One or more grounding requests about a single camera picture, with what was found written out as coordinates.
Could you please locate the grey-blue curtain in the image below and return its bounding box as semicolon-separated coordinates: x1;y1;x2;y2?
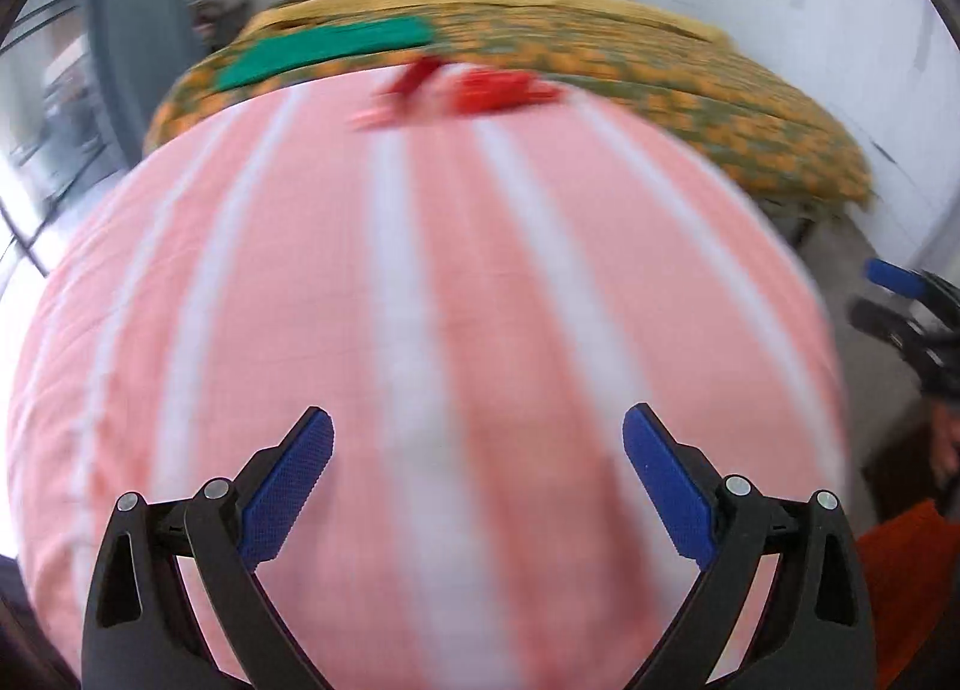
86;0;218;158

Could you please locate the orange striped tablecloth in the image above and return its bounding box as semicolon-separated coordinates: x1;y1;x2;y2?
4;79;852;690

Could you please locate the bright red candy wrapper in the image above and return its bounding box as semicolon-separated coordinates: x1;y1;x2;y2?
448;66;565;116

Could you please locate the bed with floral quilt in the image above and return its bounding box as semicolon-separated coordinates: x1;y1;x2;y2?
142;0;875;211

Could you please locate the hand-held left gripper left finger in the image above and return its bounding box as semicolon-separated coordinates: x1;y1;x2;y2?
81;405;336;690

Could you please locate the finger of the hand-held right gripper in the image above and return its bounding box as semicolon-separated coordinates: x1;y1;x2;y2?
865;257;960;320
846;298;942;380

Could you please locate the black framed glass sliding door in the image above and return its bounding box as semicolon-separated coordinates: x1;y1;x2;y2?
0;0;113;248

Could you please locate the green folded cloth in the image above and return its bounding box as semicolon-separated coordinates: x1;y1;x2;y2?
214;15;436;91

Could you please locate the white wardrobe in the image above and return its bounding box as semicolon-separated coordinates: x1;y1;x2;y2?
637;0;960;271

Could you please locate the dark red snack wrapper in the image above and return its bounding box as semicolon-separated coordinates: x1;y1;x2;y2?
349;55;445;134

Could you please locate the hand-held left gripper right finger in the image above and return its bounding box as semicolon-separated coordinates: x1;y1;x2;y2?
622;403;878;690

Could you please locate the person's orange clothing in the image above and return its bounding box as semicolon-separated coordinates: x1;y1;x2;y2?
855;499;960;690

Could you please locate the person's right hand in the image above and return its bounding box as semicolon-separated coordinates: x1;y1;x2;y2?
930;401;960;490

